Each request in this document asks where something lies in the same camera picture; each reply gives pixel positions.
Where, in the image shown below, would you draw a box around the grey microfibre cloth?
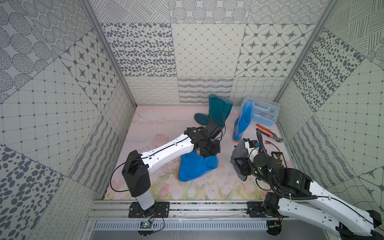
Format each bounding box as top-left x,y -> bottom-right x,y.
230,139 -> 249,182

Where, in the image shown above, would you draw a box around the blue rubber boot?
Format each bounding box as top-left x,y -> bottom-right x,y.
178,151 -> 219,182
233,101 -> 254,142

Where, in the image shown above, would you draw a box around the green rubber boot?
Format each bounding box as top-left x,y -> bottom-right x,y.
194,94 -> 234,129

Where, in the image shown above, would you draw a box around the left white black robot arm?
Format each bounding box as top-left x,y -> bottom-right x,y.
122,123 -> 222,211

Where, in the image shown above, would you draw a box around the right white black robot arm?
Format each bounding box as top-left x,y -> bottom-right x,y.
231,139 -> 384,240

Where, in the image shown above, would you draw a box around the light blue plastic toolbox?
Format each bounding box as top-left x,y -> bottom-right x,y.
240,96 -> 281,127

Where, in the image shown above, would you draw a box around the white ventilation grille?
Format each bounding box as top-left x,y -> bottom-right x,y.
94,220 -> 268,231

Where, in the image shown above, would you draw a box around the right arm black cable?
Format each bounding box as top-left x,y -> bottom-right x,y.
255,129 -> 319,201

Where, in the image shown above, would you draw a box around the orange handled pliers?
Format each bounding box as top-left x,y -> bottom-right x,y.
256,124 -> 284,143

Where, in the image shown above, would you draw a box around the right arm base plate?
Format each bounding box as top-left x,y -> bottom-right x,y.
247,202 -> 283,218

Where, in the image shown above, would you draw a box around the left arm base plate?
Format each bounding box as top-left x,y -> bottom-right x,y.
129,202 -> 170,219

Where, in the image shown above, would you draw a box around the aluminium mounting rail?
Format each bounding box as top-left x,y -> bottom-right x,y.
85,199 -> 331,221

